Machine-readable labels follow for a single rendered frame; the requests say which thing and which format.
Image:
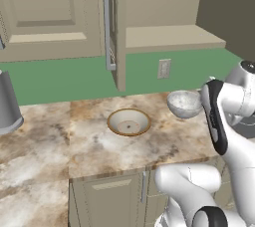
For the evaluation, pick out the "grey metal appliance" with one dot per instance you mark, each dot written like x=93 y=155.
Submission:
x=7 y=105

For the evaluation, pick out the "grey wall socket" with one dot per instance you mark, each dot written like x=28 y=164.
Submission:
x=164 y=68

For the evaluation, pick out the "white marbled bowl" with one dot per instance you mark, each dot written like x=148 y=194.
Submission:
x=184 y=104

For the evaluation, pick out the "beige bowl with brown rim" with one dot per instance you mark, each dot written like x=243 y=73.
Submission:
x=129 y=123

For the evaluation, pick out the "beige wall cabinet with shelf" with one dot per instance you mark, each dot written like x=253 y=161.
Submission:
x=169 y=35

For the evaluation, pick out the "beige wall cabinet door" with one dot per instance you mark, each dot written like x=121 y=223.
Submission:
x=50 y=12
x=120 y=38

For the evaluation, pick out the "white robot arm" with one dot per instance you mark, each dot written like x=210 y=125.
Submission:
x=196 y=184

